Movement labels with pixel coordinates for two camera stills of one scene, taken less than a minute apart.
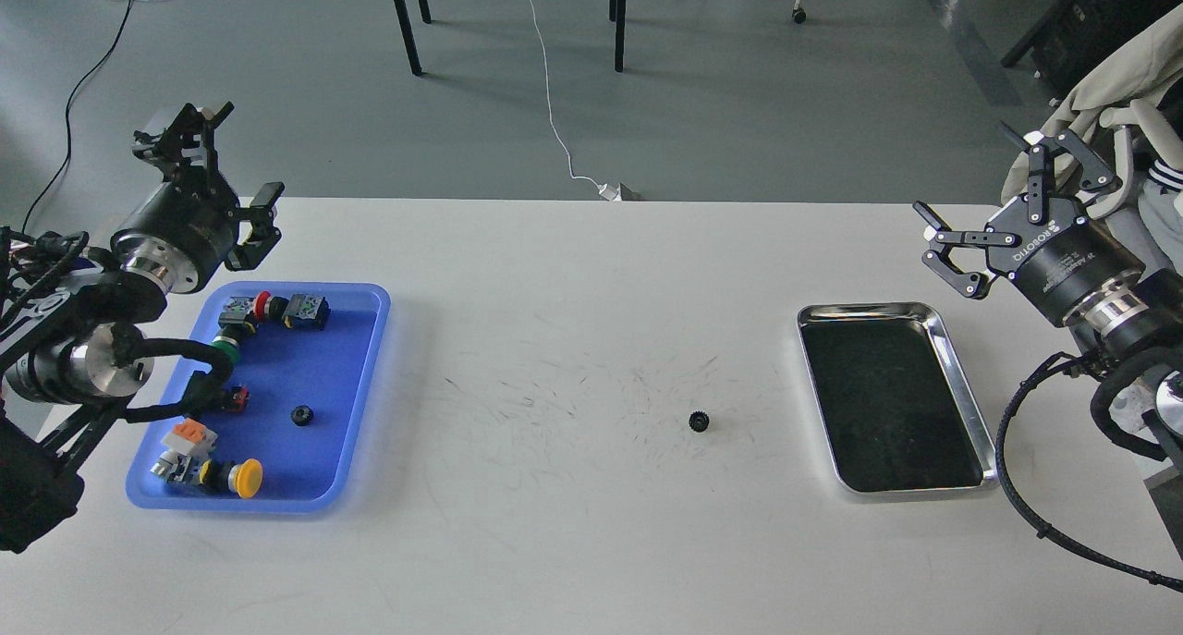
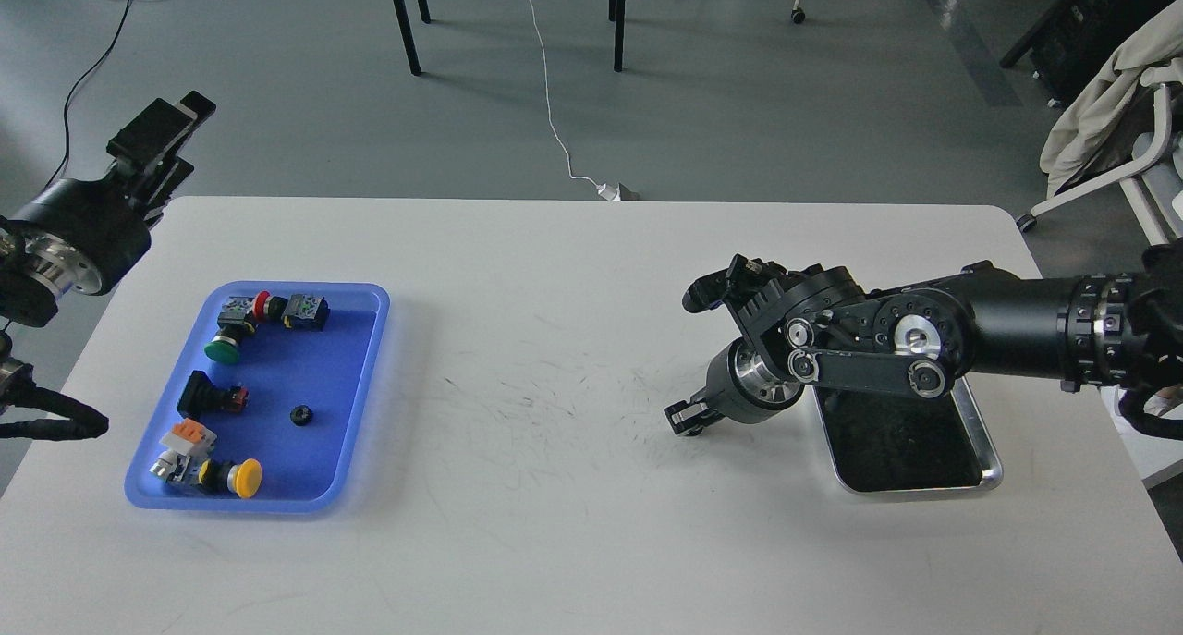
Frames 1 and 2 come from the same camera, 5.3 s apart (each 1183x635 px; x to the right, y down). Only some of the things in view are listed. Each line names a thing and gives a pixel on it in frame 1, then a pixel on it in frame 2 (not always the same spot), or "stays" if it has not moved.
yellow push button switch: [242, 478] stays
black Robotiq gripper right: [1061, 262] to [739, 387]
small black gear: [301, 415] stays
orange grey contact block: [190, 437] stays
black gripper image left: [180, 235] to [89, 236]
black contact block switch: [305, 311] stays
